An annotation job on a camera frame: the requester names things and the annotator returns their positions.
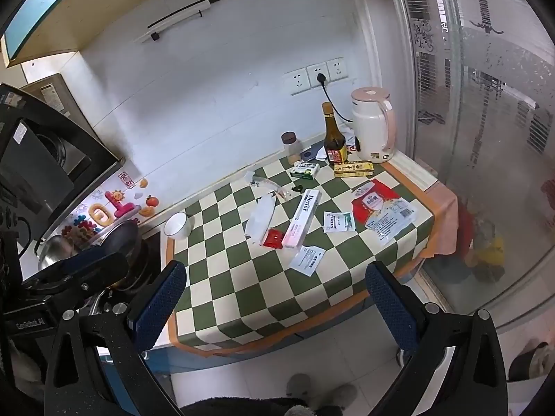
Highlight grey fluffy left slipper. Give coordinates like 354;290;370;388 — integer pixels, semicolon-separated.
286;374;311;401

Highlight white ceramic bowl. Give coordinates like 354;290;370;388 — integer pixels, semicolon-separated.
164;211;191;241

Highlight clear plastic wrapper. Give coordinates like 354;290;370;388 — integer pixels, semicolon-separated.
244;170;290;201

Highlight glass sliding door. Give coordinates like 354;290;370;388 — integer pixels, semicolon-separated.
395;0;554;330

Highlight clear spice jar brown lid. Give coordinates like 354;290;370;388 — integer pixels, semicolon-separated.
281;131;302;165

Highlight green white medicine box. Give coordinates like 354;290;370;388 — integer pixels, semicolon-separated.
290;161;320;180

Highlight long white pink toothpaste box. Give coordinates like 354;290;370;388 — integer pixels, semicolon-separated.
282;189;321;249

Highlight person's black trouser legs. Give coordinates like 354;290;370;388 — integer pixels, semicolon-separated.
180;397;343;416

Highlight white wall socket strip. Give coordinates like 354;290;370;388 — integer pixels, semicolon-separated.
281;57;349;96

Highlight dark sauce bottle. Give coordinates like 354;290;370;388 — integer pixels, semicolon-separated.
322;102;347;165

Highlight colourful fridge magnet stickers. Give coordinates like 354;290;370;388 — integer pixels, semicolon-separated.
54;166;161;245

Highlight green white checkered tablecloth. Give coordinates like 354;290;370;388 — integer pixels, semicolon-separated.
166;160;457;357

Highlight grey fluffy slipper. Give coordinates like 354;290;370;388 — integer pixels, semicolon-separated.
286;374;311;401
319;383;358;415

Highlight clear white label bag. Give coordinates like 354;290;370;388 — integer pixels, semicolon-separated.
365;198;417;245

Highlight red white snack bag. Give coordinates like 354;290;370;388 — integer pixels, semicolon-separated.
351;179;400;224

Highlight black white wall rail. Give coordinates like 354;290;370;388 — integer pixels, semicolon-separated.
135;0;223;43

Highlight small white green sachet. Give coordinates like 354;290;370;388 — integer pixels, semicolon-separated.
323;211;356;233

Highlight black range hood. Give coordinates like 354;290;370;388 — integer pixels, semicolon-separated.
1;84;119;243

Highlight small red packet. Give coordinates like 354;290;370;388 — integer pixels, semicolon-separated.
263;228;284;250

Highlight black frying pan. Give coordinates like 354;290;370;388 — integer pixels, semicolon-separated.
39;220;142;288

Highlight grey fluffy right slipper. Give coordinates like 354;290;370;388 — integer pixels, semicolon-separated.
319;383;358;415

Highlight blue round coaster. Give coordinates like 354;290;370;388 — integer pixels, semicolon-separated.
301;148;319;162

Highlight white pink electric kettle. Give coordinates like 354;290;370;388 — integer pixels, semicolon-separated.
351;86;397;163

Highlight black power cable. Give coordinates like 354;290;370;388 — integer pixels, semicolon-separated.
316;73;355;123

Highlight white printed paper sachet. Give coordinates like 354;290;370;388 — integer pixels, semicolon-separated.
290;246;325;277

